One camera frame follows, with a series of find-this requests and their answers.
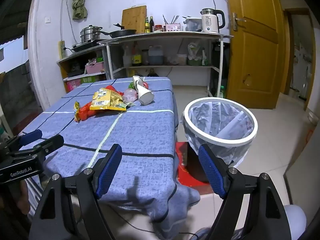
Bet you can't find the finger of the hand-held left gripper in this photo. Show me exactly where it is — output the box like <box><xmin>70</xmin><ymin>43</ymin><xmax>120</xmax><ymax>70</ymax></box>
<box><xmin>5</xmin><ymin>129</ymin><xmax>42</xmax><ymax>148</ymax></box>
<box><xmin>10</xmin><ymin>134</ymin><xmax>65</xmax><ymax>161</ymax></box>

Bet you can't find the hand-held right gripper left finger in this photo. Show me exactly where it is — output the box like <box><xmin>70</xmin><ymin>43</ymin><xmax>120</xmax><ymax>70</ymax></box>
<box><xmin>29</xmin><ymin>144</ymin><xmax>123</xmax><ymax>240</ymax></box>

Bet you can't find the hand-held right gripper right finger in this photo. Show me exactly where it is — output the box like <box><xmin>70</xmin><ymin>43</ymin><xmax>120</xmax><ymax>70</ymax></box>
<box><xmin>197</xmin><ymin>144</ymin><xmax>298</xmax><ymax>240</ymax></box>

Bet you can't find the red snack packet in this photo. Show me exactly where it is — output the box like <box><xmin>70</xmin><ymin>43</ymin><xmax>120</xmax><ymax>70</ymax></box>
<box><xmin>78</xmin><ymin>85</ymin><xmax>124</xmax><ymax>121</ymax></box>

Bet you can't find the white bin with plastic liner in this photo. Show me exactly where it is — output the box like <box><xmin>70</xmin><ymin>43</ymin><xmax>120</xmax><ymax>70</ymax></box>
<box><xmin>182</xmin><ymin>97</ymin><xmax>258</xmax><ymax>170</ymax></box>

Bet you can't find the yellow snack packet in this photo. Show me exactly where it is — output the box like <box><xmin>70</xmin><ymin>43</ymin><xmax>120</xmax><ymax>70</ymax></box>
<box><xmin>89</xmin><ymin>88</ymin><xmax>128</xmax><ymax>112</ymax></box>

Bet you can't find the clear plastic wrapper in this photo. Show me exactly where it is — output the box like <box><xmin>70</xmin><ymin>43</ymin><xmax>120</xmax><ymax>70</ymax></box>
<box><xmin>122</xmin><ymin>89</ymin><xmax>138</xmax><ymax>103</ymax></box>

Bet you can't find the large white paper cup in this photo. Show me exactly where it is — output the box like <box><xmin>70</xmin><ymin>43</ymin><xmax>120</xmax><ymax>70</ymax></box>
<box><xmin>136</xmin><ymin>85</ymin><xmax>155</xmax><ymax>105</ymax></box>

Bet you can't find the person's left hand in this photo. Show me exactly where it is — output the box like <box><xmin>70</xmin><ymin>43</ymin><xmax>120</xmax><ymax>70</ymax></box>
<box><xmin>15</xmin><ymin>179</ymin><xmax>31</xmax><ymax>217</ymax></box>

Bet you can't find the red printed mat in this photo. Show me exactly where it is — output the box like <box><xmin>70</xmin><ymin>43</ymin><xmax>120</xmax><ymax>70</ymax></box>
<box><xmin>175</xmin><ymin>141</ymin><xmax>212</xmax><ymax>195</ymax></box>

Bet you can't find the blue checked tablecloth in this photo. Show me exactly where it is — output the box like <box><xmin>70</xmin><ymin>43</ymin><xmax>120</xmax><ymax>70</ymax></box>
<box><xmin>19</xmin><ymin>77</ymin><xmax>200</xmax><ymax>240</ymax></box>

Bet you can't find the pink packet pack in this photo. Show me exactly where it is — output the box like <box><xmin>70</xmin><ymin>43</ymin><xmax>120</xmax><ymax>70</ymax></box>
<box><xmin>67</xmin><ymin>78</ymin><xmax>82</xmax><ymax>92</ymax></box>

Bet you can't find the wooden shelf unit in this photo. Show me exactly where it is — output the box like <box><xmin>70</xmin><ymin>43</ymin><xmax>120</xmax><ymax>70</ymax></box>
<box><xmin>56</xmin><ymin>47</ymin><xmax>108</xmax><ymax>93</ymax></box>

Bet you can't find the green packet pack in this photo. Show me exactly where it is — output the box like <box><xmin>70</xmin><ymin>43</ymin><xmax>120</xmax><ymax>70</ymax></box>
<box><xmin>81</xmin><ymin>75</ymin><xmax>107</xmax><ymax>85</ymax></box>

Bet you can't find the pink plastic basket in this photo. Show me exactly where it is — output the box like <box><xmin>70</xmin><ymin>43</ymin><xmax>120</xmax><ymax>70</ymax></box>
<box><xmin>85</xmin><ymin>62</ymin><xmax>105</xmax><ymax>75</ymax></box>

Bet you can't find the black induction cooker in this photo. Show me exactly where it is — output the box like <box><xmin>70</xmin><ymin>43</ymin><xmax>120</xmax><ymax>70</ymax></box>
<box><xmin>72</xmin><ymin>41</ymin><xmax>100</xmax><ymax>52</ymax></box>

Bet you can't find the white plastic bottle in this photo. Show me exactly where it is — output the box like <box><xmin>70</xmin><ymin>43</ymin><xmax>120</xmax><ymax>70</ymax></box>
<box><xmin>123</xmin><ymin>46</ymin><xmax>132</xmax><ymax>67</ymax></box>

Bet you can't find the yellow label sauce bottle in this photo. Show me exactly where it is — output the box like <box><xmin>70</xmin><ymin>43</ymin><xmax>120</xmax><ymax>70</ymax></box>
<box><xmin>132</xmin><ymin>42</ymin><xmax>142</xmax><ymax>67</ymax></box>

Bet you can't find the steel steamer pot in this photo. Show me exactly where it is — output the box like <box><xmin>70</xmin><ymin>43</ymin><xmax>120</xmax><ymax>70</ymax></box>
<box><xmin>80</xmin><ymin>25</ymin><xmax>103</xmax><ymax>43</ymax></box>

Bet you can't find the white and green plastic bag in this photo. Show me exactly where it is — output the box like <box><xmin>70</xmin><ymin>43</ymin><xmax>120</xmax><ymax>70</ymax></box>
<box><xmin>187</xmin><ymin>42</ymin><xmax>209</xmax><ymax>67</ymax></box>

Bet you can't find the blue plastic jerrycan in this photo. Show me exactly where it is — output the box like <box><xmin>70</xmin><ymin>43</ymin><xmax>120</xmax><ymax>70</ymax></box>
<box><xmin>148</xmin><ymin>45</ymin><xmax>164</xmax><ymax>65</ymax></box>

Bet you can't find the wooden door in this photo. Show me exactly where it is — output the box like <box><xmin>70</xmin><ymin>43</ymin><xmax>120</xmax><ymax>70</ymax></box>
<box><xmin>224</xmin><ymin>0</ymin><xmax>287</xmax><ymax>109</ymax></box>

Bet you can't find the black frying pan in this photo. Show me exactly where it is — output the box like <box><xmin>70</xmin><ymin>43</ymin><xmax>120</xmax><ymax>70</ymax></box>
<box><xmin>100</xmin><ymin>24</ymin><xmax>137</xmax><ymax>38</ymax></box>

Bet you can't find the white metal rack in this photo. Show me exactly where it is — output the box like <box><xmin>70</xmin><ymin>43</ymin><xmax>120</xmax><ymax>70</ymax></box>
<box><xmin>97</xmin><ymin>31</ymin><xmax>234</xmax><ymax>98</ymax></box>

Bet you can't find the clear plastic container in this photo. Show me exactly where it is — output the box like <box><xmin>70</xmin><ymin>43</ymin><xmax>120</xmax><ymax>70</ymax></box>
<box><xmin>184</xmin><ymin>17</ymin><xmax>202</xmax><ymax>32</ymax></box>

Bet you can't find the white electric kettle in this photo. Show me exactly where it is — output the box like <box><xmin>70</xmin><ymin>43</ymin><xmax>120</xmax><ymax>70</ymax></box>
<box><xmin>200</xmin><ymin>8</ymin><xmax>226</xmax><ymax>33</ymax></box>

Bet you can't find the pink chopstick holder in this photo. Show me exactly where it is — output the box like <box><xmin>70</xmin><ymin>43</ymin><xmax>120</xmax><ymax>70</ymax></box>
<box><xmin>162</xmin><ymin>15</ymin><xmax>181</xmax><ymax>32</ymax></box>

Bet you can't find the wooden cutting board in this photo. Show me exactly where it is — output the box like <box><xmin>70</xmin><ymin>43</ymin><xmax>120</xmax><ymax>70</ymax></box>
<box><xmin>122</xmin><ymin>6</ymin><xmax>147</xmax><ymax>33</ymax></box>

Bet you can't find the metal door handle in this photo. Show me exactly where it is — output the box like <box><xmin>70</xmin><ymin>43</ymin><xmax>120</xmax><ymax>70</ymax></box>
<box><xmin>232</xmin><ymin>12</ymin><xmax>247</xmax><ymax>31</ymax></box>

